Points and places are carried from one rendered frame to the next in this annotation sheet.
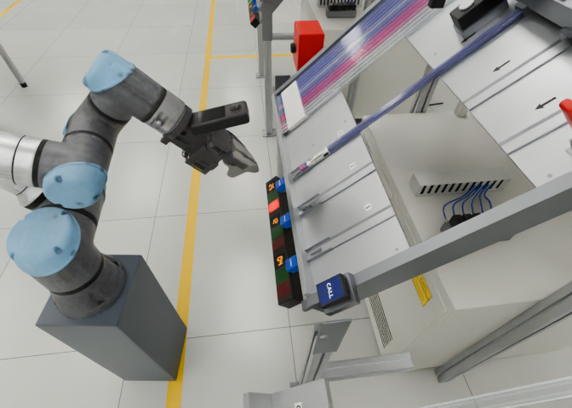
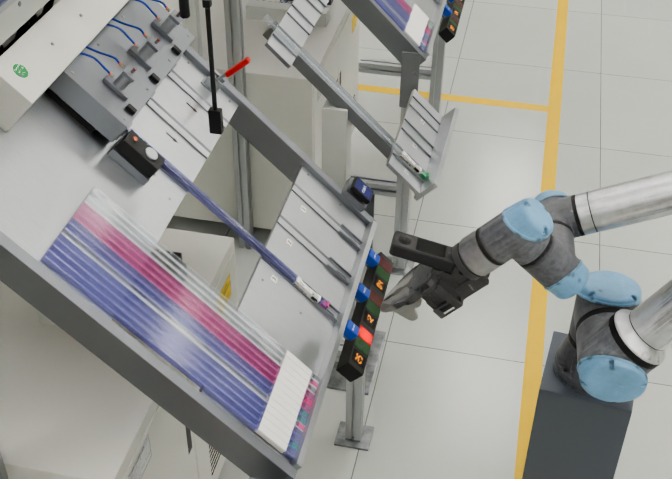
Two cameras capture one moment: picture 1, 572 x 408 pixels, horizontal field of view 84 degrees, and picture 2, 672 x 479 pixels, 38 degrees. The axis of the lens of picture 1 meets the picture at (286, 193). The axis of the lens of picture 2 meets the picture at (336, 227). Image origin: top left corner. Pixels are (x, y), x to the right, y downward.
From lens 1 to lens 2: 2.00 m
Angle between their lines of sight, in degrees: 93
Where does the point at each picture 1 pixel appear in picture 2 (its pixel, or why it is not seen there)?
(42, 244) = (603, 274)
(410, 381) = not seen: hidden behind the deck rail
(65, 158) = (554, 199)
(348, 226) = (322, 220)
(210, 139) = not seen: hidden behind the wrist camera
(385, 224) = (302, 189)
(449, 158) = (63, 362)
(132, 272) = (547, 372)
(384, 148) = (141, 403)
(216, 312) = not seen: outside the picture
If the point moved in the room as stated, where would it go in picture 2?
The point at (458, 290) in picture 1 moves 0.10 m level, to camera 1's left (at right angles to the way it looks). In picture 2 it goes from (217, 245) to (258, 256)
